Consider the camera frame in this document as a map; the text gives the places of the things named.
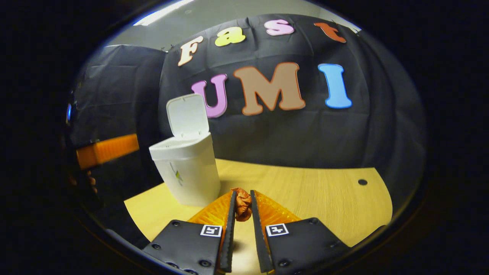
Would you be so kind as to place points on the wooden desktop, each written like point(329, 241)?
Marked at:
point(324, 206)

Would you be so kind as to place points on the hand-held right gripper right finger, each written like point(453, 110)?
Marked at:
point(259, 244)

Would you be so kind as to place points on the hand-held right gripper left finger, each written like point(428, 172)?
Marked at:
point(228, 236)

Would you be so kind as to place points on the orange paper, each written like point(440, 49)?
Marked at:
point(242, 206)

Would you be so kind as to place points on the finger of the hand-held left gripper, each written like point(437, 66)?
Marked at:
point(107, 151)

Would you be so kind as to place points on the black backdrop cloth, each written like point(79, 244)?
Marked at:
point(305, 133)

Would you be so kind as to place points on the white desktop garbage bin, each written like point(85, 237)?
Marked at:
point(191, 172)

